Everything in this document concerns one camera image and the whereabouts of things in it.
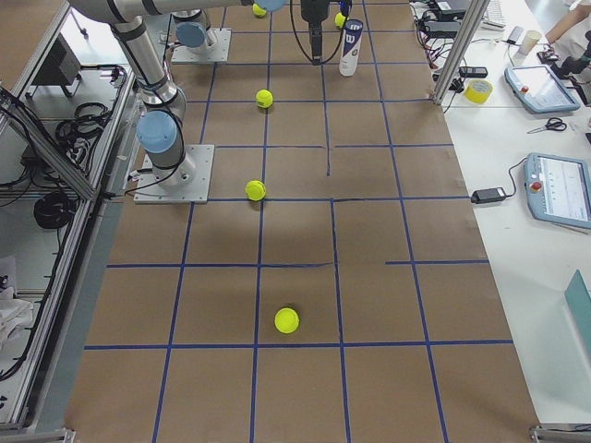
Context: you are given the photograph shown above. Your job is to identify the black power brick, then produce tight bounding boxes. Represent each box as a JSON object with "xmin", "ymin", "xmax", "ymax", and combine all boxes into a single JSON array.
[{"xmin": 470, "ymin": 186, "xmax": 507, "ymax": 204}]

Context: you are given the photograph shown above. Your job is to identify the teach pendant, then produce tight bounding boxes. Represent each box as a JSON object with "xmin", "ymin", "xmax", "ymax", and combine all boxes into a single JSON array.
[
  {"xmin": 524, "ymin": 153, "xmax": 590, "ymax": 229},
  {"xmin": 504, "ymin": 65, "xmax": 580, "ymax": 114}
]

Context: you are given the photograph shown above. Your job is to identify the scissors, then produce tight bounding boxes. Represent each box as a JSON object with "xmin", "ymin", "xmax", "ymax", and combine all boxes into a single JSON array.
[{"xmin": 527, "ymin": 117, "xmax": 567, "ymax": 134}]

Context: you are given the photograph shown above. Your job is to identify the tennis ball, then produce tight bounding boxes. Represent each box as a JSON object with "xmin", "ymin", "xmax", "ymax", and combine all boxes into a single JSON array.
[
  {"xmin": 273, "ymin": 306, "xmax": 300, "ymax": 334},
  {"xmin": 334, "ymin": 13, "xmax": 346, "ymax": 29},
  {"xmin": 245, "ymin": 180, "xmax": 267, "ymax": 201},
  {"xmin": 255, "ymin": 89, "xmax": 273, "ymax": 109}
]

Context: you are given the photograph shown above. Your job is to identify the paper cup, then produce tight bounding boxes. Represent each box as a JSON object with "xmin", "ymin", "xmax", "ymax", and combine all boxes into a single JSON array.
[{"xmin": 518, "ymin": 30, "xmax": 542, "ymax": 55}]

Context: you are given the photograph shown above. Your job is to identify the aluminium frame rail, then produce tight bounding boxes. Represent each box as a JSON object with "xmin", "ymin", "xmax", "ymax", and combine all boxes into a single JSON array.
[{"xmin": 1, "ymin": 1, "xmax": 136, "ymax": 434}]

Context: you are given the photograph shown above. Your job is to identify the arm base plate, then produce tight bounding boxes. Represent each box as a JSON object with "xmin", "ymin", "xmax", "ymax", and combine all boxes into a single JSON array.
[
  {"xmin": 172, "ymin": 28, "xmax": 232, "ymax": 65},
  {"xmin": 133, "ymin": 144, "xmax": 215, "ymax": 204}
]

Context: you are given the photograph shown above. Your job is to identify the lower teach pendant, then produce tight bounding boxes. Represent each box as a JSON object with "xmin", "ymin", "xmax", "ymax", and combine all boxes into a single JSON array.
[{"xmin": 524, "ymin": 153, "xmax": 590, "ymax": 229}]

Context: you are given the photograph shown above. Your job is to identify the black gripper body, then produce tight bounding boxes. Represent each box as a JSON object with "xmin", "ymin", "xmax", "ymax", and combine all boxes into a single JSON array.
[{"xmin": 300, "ymin": 0, "xmax": 330, "ymax": 22}]

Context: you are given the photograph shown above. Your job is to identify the tennis ball centre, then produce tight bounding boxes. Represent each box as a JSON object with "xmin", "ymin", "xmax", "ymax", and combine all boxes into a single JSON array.
[{"xmin": 255, "ymin": 89, "xmax": 273, "ymax": 109}]

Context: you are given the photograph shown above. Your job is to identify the aluminium frame post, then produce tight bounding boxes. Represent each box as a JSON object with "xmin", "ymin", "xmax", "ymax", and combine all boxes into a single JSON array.
[{"xmin": 431, "ymin": 0, "xmax": 489, "ymax": 105}]

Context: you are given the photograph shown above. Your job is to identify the upper teach pendant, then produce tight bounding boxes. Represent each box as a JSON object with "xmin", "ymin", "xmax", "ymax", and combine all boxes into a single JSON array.
[{"xmin": 504, "ymin": 65, "xmax": 580, "ymax": 114}]

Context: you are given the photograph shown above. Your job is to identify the yellow tape roll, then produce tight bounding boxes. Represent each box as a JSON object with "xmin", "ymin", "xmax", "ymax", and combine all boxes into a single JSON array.
[{"xmin": 464, "ymin": 78, "xmax": 493, "ymax": 104}]

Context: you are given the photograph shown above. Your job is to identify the tennis ball far left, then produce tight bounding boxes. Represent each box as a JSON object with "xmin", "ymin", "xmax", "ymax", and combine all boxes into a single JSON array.
[{"xmin": 334, "ymin": 13, "xmax": 346, "ymax": 29}]

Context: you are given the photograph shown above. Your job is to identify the person forearm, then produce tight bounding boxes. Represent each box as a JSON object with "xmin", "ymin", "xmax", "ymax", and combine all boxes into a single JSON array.
[{"xmin": 546, "ymin": 4, "xmax": 590, "ymax": 44}]

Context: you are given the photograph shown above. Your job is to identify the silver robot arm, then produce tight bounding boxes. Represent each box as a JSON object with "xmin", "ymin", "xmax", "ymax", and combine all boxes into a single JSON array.
[
  {"xmin": 171, "ymin": 0, "xmax": 331, "ymax": 66},
  {"xmin": 70, "ymin": 1, "xmax": 253, "ymax": 191}
]

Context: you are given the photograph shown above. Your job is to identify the white blue tennis ball can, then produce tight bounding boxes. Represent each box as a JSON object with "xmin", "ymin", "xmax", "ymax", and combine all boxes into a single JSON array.
[{"xmin": 339, "ymin": 18, "xmax": 364, "ymax": 77}]

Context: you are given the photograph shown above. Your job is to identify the tennis ball near right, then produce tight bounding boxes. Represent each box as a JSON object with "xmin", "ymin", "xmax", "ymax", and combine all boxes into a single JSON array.
[{"xmin": 273, "ymin": 306, "xmax": 300, "ymax": 334}]

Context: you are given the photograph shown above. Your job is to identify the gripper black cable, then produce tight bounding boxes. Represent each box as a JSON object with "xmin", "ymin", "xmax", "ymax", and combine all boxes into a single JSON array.
[{"xmin": 288, "ymin": 0, "xmax": 345, "ymax": 66}]

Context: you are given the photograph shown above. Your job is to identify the tennis ball far right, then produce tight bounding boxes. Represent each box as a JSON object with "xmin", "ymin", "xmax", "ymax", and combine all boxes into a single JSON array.
[{"xmin": 245, "ymin": 180, "xmax": 267, "ymax": 201}]

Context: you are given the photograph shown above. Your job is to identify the black phone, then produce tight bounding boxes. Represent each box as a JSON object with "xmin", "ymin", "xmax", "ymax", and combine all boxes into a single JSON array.
[{"xmin": 458, "ymin": 66, "xmax": 488, "ymax": 78}]

